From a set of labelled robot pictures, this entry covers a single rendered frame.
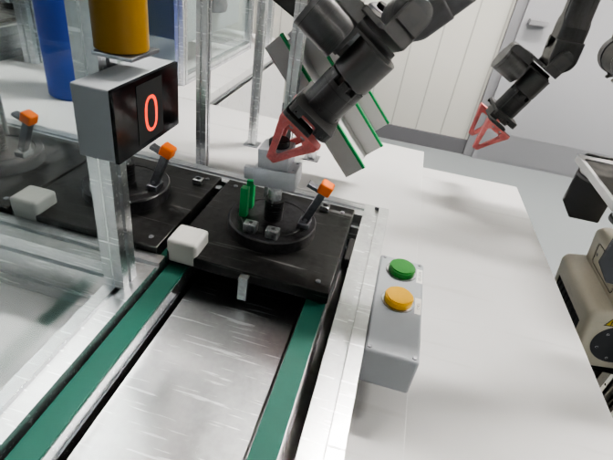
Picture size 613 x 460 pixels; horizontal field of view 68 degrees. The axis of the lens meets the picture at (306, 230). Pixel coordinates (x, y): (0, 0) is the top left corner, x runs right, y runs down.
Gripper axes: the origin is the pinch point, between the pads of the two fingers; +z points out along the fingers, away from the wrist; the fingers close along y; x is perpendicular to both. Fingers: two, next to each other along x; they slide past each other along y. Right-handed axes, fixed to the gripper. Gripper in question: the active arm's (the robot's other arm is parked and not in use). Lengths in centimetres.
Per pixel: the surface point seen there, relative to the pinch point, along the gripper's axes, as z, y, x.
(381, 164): 11, -58, 28
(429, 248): 3.2, -21.8, 38.3
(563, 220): 7, -227, 183
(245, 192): 7.9, 2.0, 1.0
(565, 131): -24, -305, 168
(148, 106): -3.3, 19.2, -13.7
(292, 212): 7.7, -2.7, 9.1
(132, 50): -7.3, 20.2, -17.3
